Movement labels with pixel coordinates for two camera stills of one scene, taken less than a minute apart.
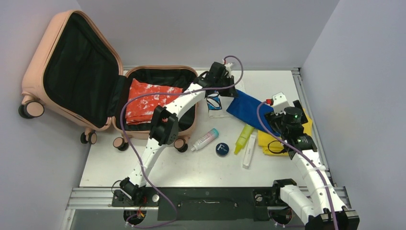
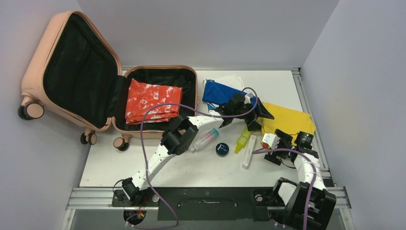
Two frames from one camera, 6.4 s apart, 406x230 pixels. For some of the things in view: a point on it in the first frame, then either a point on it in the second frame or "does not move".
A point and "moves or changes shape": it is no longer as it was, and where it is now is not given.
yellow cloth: [273, 144] moves or changes shape
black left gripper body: [225, 81] → [250, 118]
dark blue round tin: [222, 149] does not move
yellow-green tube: [244, 135] does not move
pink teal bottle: [212, 134] does not move
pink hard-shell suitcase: [72, 71] does not move
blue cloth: [244, 107] moves or changes shape
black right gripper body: [276, 122] → [286, 141]
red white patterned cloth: [140, 109] does not move
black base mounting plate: [207, 203] does not move
